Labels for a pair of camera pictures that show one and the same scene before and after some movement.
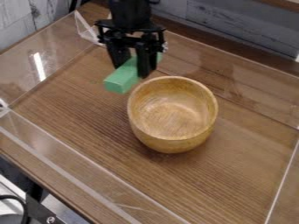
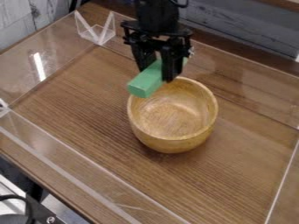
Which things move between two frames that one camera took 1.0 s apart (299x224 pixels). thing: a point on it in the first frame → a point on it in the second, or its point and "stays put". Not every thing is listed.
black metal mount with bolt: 38,213 stays put
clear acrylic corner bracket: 86,30 stays put
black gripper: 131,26 → 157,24
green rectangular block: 125,77 → 149,79
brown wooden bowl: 173,113 stays put
